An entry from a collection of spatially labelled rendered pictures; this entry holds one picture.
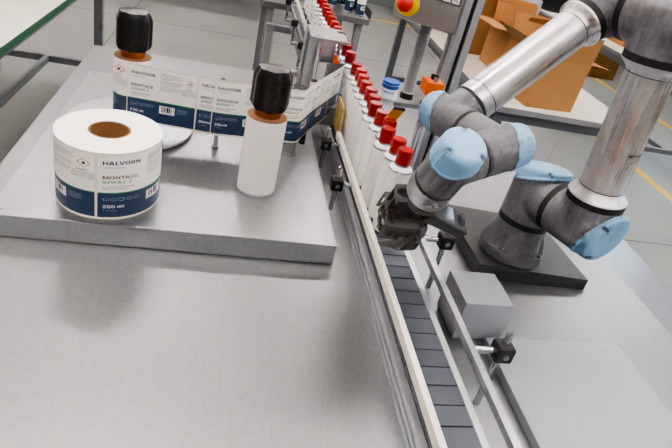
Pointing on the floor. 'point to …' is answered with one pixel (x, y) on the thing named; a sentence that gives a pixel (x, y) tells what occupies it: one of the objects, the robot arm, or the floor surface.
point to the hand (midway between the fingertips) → (397, 243)
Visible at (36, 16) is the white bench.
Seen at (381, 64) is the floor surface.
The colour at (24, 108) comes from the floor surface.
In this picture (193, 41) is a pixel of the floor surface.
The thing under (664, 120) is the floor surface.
